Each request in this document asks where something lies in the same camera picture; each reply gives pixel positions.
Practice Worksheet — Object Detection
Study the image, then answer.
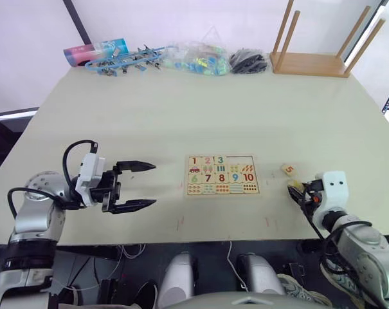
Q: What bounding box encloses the blue clip drying hanger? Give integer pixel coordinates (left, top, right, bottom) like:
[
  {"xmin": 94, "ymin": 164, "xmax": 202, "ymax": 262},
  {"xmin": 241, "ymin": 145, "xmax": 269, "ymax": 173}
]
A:
[{"xmin": 84, "ymin": 44, "xmax": 167, "ymax": 78}]

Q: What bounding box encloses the wooden peg rack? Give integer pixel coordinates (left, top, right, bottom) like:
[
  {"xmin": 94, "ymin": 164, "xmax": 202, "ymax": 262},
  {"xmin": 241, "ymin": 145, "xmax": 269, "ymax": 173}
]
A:
[{"xmin": 269, "ymin": 0, "xmax": 387, "ymax": 79}]

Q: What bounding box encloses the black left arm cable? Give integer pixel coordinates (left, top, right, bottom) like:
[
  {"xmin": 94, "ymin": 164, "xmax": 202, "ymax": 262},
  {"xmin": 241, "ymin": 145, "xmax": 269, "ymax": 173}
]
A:
[{"xmin": 6, "ymin": 139, "xmax": 100, "ymax": 223}]

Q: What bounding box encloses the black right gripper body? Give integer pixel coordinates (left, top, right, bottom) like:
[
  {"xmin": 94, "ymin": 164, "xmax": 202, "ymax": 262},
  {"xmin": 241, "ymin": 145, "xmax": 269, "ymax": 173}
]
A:
[{"xmin": 302, "ymin": 178, "xmax": 325, "ymax": 207}]

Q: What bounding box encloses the thin white cable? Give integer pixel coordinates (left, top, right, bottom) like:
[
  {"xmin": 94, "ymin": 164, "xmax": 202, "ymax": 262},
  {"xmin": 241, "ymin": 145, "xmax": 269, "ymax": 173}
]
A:
[
  {"xmin": 227, "ymin": 241, "xmax": 250, "ymax": 291},
  {"xmin": 116, "ymin": 243, "xmax": 147, "ymax": 260}
]

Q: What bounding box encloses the clear bag of black parts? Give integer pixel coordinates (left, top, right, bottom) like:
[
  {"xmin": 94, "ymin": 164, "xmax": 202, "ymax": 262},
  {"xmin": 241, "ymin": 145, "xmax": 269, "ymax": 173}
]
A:
[{"xmin": 229, "ymin": 48, "xmax": 269, "ymax": 75}]

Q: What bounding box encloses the grey robot torso edge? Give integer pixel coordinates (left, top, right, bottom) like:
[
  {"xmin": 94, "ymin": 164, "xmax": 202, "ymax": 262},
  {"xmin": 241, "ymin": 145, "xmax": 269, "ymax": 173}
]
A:
[{"xmin": 161, "ymin": 291, "xmax": 330, "ymax": 309}]

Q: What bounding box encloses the wooden number puzzle board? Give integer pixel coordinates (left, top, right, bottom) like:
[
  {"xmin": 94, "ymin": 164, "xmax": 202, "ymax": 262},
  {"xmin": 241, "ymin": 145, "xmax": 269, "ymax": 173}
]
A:
[{"xmin": 185, "ymin": 154, "xmax": 263, "ymax": 196}]

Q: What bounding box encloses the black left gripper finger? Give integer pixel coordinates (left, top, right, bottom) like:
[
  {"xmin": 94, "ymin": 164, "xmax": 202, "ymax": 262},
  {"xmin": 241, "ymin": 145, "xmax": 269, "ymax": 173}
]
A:
[
  {"xmin": 109, "ymin": 198, "xmax": 158, "ymax": 216},
  {"xmin": 115, "ymin": 160, "xmax": 158, "ymax": 175}
]

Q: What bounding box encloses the white rounded robot leg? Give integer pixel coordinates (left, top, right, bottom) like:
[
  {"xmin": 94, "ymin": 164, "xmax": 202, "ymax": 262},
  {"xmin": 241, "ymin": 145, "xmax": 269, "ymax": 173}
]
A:
[
  {"xmin": 237, "ymin": 253, "xmax": 285, "ymax": 296},
  {"xmin": 156, "ymin": 252, "xmax": 195, "ymax": 309}
]

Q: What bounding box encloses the pink and blue tissue pack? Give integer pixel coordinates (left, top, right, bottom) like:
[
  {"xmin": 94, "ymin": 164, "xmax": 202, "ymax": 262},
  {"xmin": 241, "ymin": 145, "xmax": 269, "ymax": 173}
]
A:
[{"xmin": 62, "ymin": 37, "xmax": 131, "ymax": 68}]

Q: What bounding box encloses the clear bag of colourful pieces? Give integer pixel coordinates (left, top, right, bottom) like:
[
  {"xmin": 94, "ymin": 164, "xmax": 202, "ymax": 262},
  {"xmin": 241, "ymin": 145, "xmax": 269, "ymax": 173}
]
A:
[{"xmin": 163, "ymin": 39, "xmax": 231, "ymax": 77}]

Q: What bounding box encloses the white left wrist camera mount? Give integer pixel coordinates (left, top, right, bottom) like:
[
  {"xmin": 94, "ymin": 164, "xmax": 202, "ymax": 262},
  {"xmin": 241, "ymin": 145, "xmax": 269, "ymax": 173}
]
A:
[{"xmin": 74, "ymin": 152, "xmax": 106, "ymax": 207}]

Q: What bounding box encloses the grey white sneaker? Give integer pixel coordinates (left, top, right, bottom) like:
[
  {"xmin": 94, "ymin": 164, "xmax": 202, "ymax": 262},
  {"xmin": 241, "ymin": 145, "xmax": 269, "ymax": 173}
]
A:
[
  {"xmin": 276, "ymin": 273, "xmax": 334, "ymax": 307},
  {"xmin": 320, "ymin": 256, "xmax": 370, "ymax": 301}
]

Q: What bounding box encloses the wooden tile orange five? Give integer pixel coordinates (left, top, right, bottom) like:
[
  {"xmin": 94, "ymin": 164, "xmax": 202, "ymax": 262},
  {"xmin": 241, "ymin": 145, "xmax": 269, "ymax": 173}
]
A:
[{"xmin": 280, "ymin": 163, "xmax": 298, "ymax": 178}]

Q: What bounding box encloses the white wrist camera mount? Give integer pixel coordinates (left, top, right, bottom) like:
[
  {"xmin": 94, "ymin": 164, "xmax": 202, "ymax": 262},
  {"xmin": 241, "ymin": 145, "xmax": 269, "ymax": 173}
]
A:
[
  {"xmin": 311, "ymin": 171, "xmax": 349, "ymax": 227},
  {"xmin": 74, "ymin": 152, "xmax": 106, "ymax": 207}
]

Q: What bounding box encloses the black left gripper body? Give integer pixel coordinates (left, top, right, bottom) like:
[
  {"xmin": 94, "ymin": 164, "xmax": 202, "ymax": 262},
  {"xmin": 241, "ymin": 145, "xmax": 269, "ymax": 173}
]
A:
[{"xmin": 91, "ymin": 163, "xmax": 123, "ymax": 213}]

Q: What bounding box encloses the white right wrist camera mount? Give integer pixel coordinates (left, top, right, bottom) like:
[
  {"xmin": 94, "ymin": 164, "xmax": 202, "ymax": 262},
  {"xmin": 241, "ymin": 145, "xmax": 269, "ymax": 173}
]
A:
[{"xmin": 311, "ymin": 171, "xmax": 349, "ymax": 227}]

